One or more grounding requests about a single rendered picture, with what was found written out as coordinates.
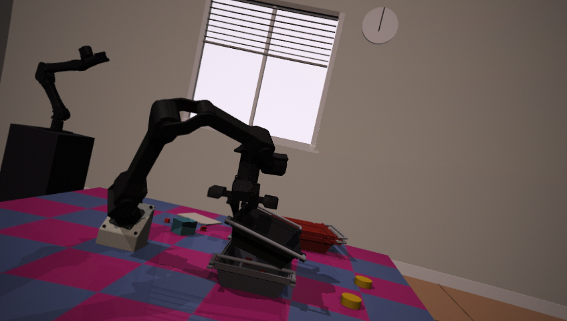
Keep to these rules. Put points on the golden yellow short cylinder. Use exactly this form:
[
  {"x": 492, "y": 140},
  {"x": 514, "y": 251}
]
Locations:
[
  {"x": 363, "y": 282},
  {"x": 351, "y": 301}
]

